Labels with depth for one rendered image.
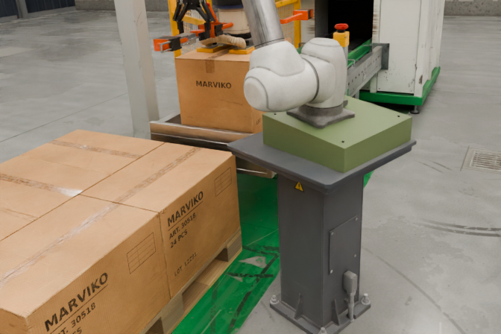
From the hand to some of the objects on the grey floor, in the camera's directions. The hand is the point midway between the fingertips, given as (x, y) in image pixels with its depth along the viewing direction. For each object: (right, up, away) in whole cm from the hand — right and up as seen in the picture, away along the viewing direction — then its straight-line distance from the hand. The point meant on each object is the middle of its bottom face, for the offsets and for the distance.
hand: (194, 35), depth 217 cm
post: (+77, -83, +73) cm, 134 cm away
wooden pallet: (-51, -118, +4) cm, 128 cm away
